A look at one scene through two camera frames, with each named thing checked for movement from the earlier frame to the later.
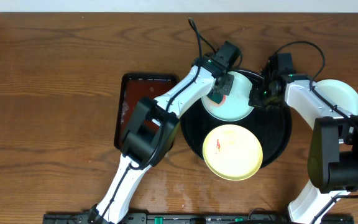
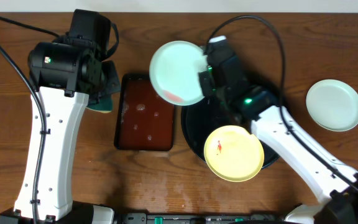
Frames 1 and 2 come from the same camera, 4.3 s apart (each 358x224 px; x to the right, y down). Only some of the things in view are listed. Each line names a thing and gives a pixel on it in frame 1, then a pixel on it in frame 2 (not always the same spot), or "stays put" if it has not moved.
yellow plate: x=233 y=152 stays put
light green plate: x=234 y=106 → x=174 y=72
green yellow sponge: x=217 y=99 → x=104 y=106
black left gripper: x=221 y=86 → x=111 y=82
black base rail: x=192 y=218 stays put
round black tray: x=254 y=75 → x=199 y=119
